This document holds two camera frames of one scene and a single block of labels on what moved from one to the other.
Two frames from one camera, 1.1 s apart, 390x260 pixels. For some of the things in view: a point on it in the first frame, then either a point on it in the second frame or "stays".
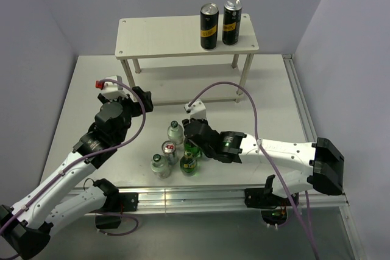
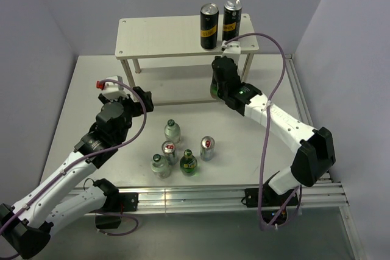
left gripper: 136,106 stays
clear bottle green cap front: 160,166 stays
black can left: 209,24 stays
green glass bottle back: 195,150 → 214,89
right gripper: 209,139 → 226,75
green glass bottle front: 188,164 stays
